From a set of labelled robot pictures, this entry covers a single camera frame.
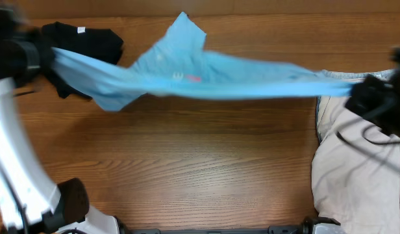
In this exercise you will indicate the light blue printed t-shirt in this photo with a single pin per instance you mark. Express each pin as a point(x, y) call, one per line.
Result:
point(177, 65)

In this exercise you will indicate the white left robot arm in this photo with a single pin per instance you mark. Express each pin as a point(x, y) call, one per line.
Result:
point(30, 202)

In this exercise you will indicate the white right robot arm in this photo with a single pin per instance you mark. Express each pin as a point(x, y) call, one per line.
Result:
point(394, 80)

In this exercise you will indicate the beige shorts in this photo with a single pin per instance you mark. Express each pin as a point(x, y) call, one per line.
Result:
point(363, 194)

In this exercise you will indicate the black folded t-shirt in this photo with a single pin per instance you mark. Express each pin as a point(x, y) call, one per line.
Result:
point(100, 44)

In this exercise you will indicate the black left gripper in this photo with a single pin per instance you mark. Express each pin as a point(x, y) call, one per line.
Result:
point(44, 56)

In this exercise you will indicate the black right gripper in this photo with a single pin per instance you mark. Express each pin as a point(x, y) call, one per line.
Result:
point(363, 95)

